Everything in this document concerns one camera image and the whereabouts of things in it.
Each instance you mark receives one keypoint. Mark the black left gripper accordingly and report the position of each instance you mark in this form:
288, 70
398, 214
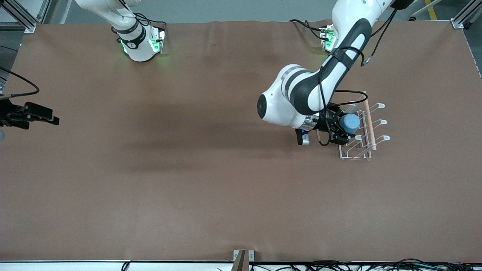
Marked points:
327, 123

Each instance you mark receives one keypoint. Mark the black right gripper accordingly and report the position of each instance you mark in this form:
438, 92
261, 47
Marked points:
8, 113

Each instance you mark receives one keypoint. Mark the blue plastic cup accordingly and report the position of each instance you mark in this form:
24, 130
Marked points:
351, 122

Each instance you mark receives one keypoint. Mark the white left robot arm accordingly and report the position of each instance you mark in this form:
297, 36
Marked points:
286, 101

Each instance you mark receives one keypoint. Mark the white stand leg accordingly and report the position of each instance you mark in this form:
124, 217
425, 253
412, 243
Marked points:
423, 10

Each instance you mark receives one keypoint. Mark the brown table mat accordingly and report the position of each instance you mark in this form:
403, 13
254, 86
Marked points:
188, 188

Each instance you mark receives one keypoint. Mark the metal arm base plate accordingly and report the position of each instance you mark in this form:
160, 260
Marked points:
161, 37
327, 37

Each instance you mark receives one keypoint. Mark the grey metal mounting bracket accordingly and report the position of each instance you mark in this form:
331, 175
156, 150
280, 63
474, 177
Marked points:
236, 255

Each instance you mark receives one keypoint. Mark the brown upright post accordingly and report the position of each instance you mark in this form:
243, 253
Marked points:
241, 263

